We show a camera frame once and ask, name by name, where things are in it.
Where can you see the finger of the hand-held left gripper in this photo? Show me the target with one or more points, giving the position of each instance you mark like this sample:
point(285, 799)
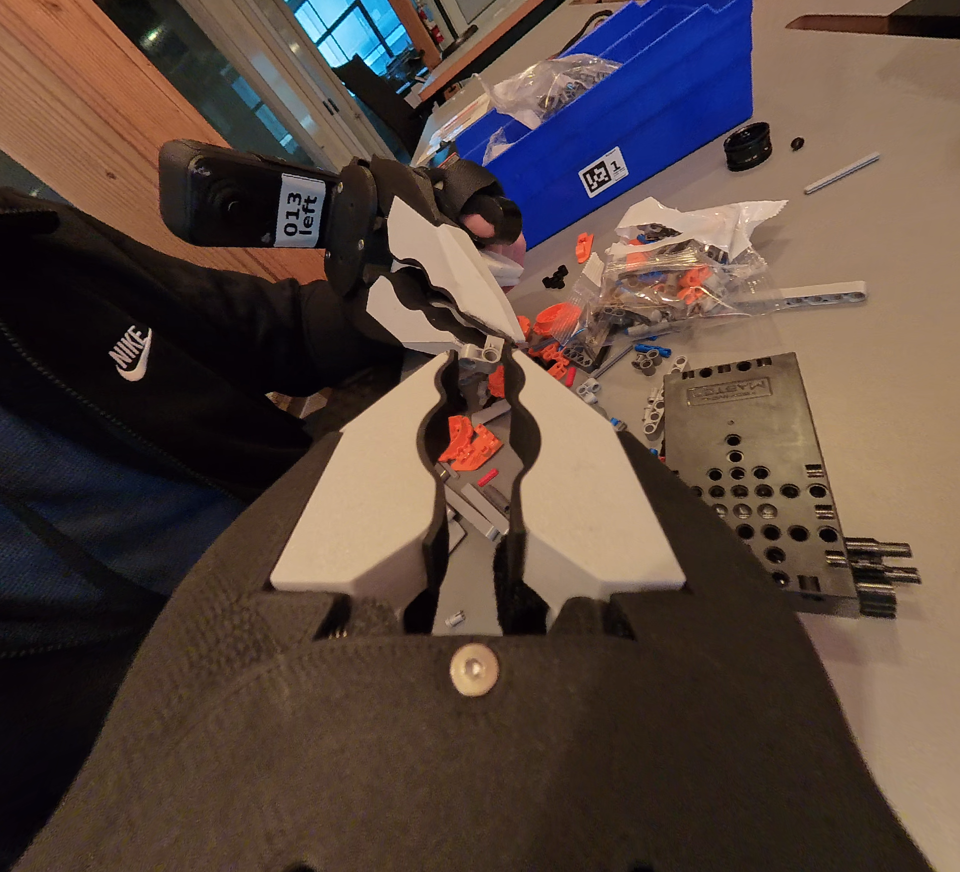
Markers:
point(450, 265)
point(397, 310)

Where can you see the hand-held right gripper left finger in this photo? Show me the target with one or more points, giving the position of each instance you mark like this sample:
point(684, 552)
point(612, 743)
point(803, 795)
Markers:
point(352, 512)

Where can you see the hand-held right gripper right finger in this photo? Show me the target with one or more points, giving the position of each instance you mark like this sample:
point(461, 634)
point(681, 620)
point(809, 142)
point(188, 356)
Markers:
point(600, 512)

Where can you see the grey angled connector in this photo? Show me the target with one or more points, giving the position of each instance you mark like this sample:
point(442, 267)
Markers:
point(480, 353)

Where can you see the black perforated plastic block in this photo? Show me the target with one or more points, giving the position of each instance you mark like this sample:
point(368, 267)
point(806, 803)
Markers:
point(750, 475)

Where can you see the clear bag of orange parts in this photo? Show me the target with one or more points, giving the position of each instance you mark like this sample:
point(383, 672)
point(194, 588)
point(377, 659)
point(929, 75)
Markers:
point(675, 272)

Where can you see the blue plastic bin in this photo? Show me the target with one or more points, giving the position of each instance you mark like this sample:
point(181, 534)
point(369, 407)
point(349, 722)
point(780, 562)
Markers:
point(660, 100)

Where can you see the person's left hand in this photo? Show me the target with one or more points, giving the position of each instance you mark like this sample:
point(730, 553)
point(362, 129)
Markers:
point(480, 221)

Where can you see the orange wedge panel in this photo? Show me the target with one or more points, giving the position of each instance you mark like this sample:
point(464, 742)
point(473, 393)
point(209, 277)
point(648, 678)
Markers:
point(469, 445)

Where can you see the black office chair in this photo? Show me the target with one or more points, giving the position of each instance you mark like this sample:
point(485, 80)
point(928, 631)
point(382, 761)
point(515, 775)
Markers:
point(382, 100)

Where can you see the crinkled clear plastic bag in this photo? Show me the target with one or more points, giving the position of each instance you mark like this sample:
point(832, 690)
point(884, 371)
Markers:
point(555, 89)

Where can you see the red fire extinguisher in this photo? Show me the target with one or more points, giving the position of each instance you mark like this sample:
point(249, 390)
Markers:
point(427, 21)

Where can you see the light grey holed beam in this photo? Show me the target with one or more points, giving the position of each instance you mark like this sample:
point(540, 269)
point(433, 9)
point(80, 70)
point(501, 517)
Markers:
point(810, 296)

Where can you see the black wheel hub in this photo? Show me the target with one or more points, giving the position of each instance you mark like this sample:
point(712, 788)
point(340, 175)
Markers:
point(748, 146)

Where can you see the light grey axle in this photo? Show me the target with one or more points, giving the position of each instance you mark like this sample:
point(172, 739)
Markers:
point(840, 173)

